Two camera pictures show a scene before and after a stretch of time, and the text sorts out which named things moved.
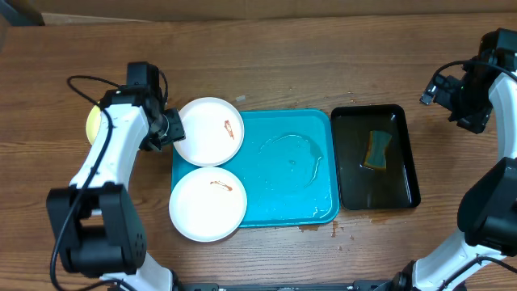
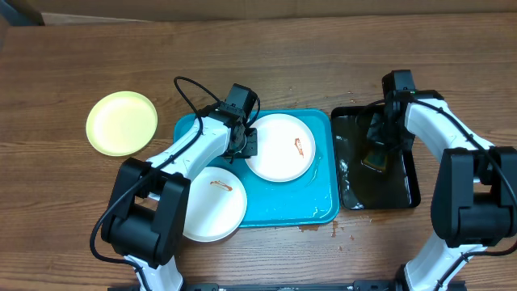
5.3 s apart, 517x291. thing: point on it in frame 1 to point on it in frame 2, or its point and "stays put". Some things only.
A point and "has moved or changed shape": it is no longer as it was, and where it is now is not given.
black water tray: x=397 y=185 stays put
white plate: x=208 y=204 stays put
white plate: x=214 y=132 has moved or changed shape
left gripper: x=178 y=133 to x=252 y=149
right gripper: x=440 y=95 to x=382 y=135
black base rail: x=359 y=285 stays put
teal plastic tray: x=288 y=163 stays put
